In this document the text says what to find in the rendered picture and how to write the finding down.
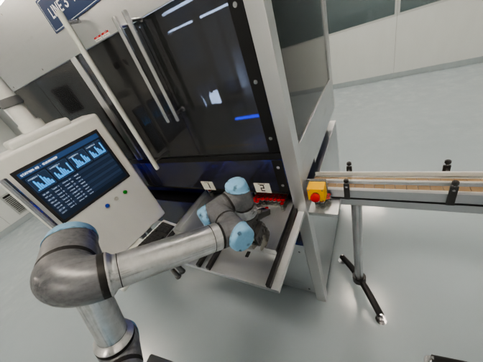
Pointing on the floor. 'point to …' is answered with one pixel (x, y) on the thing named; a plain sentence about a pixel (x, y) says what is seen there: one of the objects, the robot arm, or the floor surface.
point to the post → (284, 126)
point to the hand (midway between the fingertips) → (263, 243)
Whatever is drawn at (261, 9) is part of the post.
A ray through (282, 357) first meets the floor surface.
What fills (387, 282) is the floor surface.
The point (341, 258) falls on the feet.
